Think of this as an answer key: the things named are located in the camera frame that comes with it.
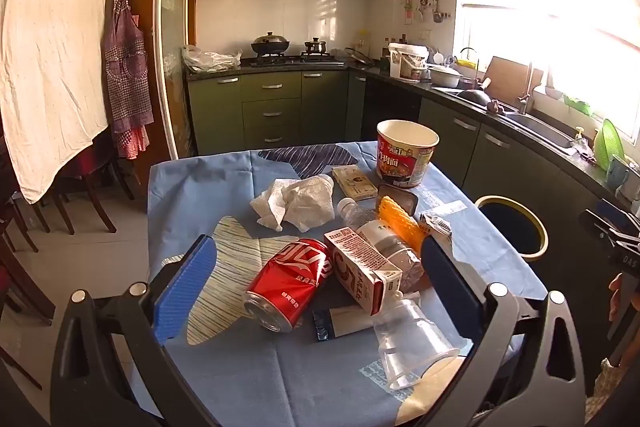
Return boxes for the white plastic bucket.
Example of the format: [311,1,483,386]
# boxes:
[387,43,430,82]

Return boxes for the black kitchen countertop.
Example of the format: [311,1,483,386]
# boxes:
[185,57,640,208]

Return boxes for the glass pot lid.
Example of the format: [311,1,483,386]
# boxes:
[345,48,376,68]

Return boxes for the white tissue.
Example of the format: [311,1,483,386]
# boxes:
[250,174,336,233]

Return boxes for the clear plastic bag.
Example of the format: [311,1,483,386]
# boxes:
[181,44,243,74]

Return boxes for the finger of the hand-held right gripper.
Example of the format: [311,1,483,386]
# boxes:
[579,208,640,253]
[595,198,640,233]

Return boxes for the small tan cardboard box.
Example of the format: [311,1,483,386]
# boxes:
[331,166,378,198]

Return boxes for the wooden cutting board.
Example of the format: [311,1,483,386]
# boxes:
[482,56,546,105]

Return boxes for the blue star-print tablecloth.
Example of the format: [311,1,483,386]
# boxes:
[146,141,550,427]

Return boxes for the steel kitchen faucet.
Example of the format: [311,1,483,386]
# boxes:
[517,62,536,115]

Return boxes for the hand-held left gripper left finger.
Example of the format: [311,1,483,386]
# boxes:
[50,234,221,427]

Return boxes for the silver snack wrapper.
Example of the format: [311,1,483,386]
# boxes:
[417,211,456,253]

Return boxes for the person's right hand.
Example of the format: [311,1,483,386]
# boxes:
[607,273,626,323]

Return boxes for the wall utensil rack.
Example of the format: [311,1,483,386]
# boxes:
[400,0,448,25]

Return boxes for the red and white milk carton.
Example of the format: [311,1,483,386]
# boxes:
[323,227,403,317]

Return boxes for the long green base cabinet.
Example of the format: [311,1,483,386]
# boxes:
[347,74,640,358]

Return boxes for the red soda can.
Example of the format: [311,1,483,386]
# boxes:
[243,238,335,334]

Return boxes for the white hanging cloth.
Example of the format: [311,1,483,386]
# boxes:
[0,0,128,205]

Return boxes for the red instant noodle cup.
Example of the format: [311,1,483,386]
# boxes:
[376,119,440,188]

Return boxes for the orange snack wrapper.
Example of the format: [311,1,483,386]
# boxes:
[376,197,426,253]

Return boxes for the black gas stove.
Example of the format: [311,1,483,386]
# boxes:
[247,52,346,68]

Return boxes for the steel kitchen sink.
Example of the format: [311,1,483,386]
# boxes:
[500,112,581,150]

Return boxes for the green rag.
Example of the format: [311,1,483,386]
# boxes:
[562,93,596,115]

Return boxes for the green base cabinet with drawers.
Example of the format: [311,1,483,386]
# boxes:
[186,69,366,155]

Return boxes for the metal cup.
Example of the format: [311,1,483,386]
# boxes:
[617,162,640,202]

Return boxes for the clear plastic water bottle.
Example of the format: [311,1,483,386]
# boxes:
[336,198,426,293]

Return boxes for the green plastic colander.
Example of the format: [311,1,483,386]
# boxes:
[594,118,626,172]

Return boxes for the teal mug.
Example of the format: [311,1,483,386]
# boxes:
[607,154,632,192]

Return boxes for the black wok with lid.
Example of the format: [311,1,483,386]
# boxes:
[251,32,291,56]

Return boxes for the glass sliding door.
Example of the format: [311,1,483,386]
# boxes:
[152,0,198,160]

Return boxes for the white enamel pot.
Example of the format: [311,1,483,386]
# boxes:
[427,63,463,88]

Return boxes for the checked purple apron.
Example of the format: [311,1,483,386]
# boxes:
[103,0,155,160]

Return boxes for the dark wooden chair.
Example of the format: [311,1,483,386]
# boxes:
[55,147,136,235]

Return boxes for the black bin with yellow rim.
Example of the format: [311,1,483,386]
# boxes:
[474,195,549,263]

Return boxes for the black frying pan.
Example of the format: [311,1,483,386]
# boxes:
[457,79,493,108]

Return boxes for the clear plastic cup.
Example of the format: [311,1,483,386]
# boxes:
[372,298,461,391]

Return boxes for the brown plastic tray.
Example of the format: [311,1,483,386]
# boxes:
[375,184,420,218]

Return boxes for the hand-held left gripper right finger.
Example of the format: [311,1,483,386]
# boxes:
[400,234,586,427]

